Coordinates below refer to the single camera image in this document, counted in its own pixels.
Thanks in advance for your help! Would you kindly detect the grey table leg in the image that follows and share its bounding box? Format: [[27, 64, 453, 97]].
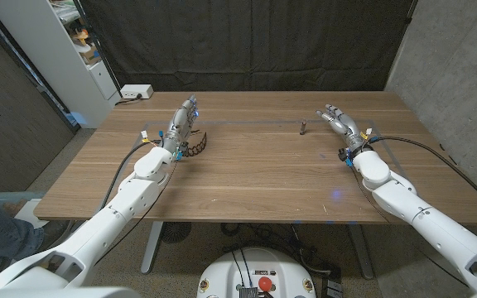
[[347, 223, 375, 281], [140, 221, 164, 275]]

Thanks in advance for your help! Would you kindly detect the orange toy figure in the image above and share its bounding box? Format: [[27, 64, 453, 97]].
[[72, 28, 90, 46]]

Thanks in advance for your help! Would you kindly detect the black curtain backdrop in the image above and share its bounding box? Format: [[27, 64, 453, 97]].
[[79, 0, 417, 93]]

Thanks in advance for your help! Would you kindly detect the black round floor fan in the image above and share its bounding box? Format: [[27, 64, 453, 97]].
[[159, 221, 193, 244]]

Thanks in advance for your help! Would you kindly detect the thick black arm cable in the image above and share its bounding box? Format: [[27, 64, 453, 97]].
[[99, 140, 163, 212], [369, 136, 477, 216]]

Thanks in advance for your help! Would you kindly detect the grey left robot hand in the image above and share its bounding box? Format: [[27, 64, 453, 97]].
[[161, 94, 200, 155]]

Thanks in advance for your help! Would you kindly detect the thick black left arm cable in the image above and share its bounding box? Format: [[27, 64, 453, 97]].
[[99, 140, 163, 212]]

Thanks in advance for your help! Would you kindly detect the cardboard box on shelf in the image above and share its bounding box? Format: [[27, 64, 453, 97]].
[[81, 45, 102, 65]]

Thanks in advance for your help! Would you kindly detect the white robot torso base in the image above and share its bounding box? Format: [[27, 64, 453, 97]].
[[196, 247, 317, 298]]

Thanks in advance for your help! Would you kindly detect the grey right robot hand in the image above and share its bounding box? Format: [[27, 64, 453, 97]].
[[315, 103, 368, 152]]

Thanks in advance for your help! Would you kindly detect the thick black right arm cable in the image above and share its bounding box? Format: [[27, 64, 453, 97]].
[[369, 136, 477, 216]]

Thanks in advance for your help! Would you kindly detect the white shelf cabinet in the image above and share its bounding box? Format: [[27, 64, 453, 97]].
[[0, 0, 123, 129]]

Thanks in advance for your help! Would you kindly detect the white power strip box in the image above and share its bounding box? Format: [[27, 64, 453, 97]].
[[120, 84, 155, 100]]

